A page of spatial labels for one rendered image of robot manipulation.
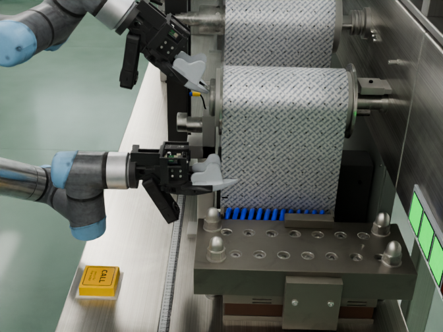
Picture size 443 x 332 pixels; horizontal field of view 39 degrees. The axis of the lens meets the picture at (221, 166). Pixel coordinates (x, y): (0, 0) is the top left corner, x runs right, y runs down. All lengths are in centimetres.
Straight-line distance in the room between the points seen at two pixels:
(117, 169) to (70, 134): 276
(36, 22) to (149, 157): 32
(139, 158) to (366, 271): 48
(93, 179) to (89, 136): 269
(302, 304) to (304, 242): 12
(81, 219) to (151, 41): 39
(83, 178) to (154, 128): 70
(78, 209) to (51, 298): 144
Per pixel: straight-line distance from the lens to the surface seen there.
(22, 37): 111
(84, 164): 123
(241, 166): 122
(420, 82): 106
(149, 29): 120
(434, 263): 96
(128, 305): 125
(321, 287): 113
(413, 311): 169
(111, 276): 128
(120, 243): 141
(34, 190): 134
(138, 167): 123
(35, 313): 263
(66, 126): 407
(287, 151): 121
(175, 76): 119
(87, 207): 127
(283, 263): 114
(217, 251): 112
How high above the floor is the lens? 173
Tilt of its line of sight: 29 degrees down
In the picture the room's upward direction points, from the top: 1 degrees clockwise
